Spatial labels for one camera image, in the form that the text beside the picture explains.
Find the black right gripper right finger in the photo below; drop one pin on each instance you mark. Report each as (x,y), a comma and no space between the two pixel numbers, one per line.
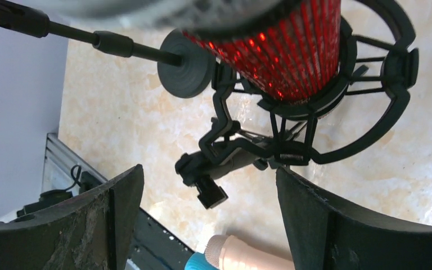
(326,231)

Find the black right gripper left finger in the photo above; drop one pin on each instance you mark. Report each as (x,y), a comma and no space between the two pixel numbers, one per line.
(90,231)

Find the black shock-mount tripod stand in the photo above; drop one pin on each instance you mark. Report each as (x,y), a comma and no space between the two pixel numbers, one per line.
(366,65)

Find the red glitter microphone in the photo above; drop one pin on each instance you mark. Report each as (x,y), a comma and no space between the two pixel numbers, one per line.
(288,49)

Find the black round-base mic stand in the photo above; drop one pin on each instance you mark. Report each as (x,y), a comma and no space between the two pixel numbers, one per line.
(184,68)

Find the beige microphone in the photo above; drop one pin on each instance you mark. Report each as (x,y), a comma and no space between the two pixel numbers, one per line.
(229,252)

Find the light blue microphone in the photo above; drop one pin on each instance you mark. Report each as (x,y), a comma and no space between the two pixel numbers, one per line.
(198,261)

